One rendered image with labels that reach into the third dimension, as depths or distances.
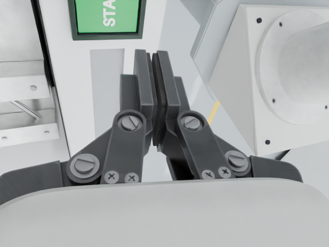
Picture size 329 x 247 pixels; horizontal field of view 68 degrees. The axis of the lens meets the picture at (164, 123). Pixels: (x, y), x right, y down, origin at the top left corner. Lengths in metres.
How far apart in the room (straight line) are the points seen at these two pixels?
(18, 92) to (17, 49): 0.05
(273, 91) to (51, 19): 0.33
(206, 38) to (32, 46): 0.27
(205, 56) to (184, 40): 1.04
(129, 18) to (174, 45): 1.29
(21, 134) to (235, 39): 0.35
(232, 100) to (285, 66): 0.10
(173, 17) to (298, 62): 1.05
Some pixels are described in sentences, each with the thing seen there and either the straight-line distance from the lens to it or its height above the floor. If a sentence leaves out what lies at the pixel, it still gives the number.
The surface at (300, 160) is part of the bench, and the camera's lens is 3.58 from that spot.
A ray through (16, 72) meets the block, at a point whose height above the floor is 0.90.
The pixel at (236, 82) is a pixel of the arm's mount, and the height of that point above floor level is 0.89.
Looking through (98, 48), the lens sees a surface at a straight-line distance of 0.22.
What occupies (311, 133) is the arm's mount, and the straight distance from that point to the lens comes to 0.51.
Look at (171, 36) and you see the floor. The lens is 1.45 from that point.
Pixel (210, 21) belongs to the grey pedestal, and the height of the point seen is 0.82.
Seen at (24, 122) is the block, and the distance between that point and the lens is 0.36.
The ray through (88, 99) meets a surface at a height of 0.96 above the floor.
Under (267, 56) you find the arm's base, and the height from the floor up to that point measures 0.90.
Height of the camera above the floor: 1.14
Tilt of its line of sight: 36 degrees down
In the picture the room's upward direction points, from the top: 156 degrees clockwise
